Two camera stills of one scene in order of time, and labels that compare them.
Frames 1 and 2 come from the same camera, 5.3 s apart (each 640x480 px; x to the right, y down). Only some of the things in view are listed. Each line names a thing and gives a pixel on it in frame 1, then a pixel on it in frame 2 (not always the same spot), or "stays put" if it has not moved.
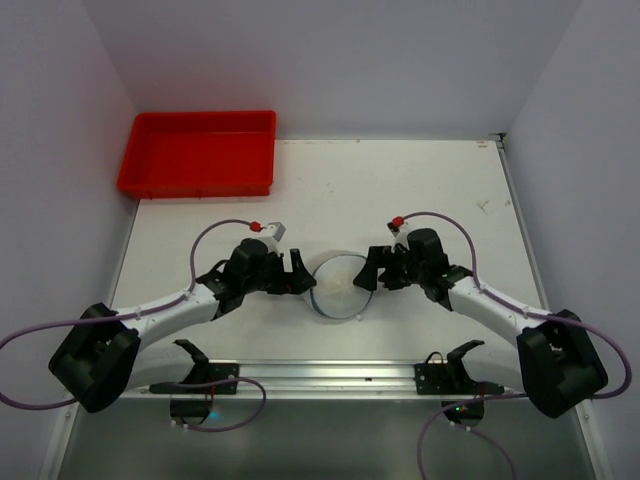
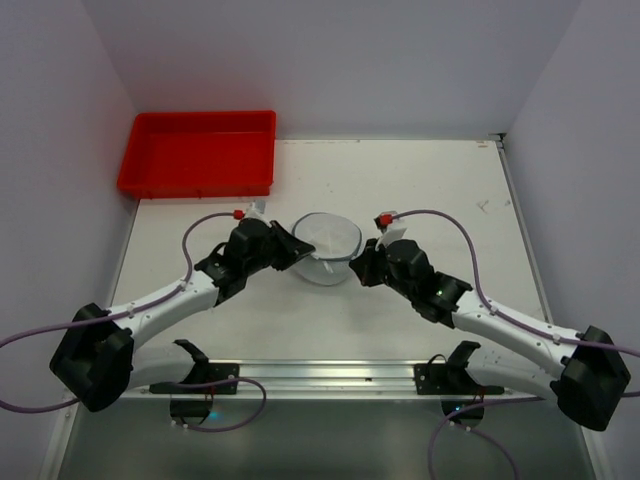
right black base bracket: (462, 397) stays put
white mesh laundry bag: (336, 295) -> (336, 241)
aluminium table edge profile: (499, 139) stays put
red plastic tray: (199, 155) stays put
